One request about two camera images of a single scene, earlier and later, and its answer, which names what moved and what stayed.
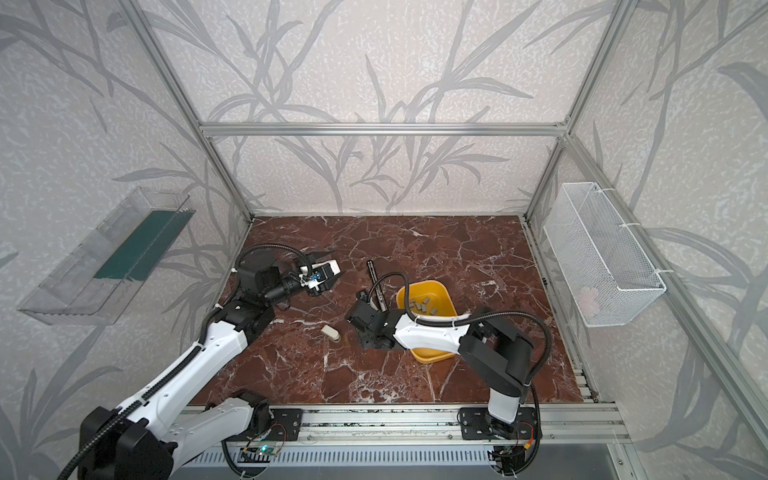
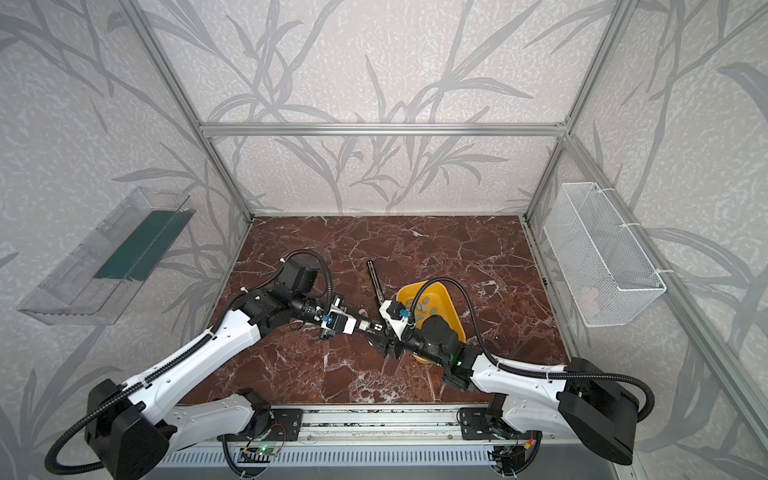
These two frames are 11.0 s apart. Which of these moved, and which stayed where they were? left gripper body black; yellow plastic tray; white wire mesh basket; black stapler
Moved: left gripper body black
Stayed: white wire mesh basket; yellow plastic tray; black stapler
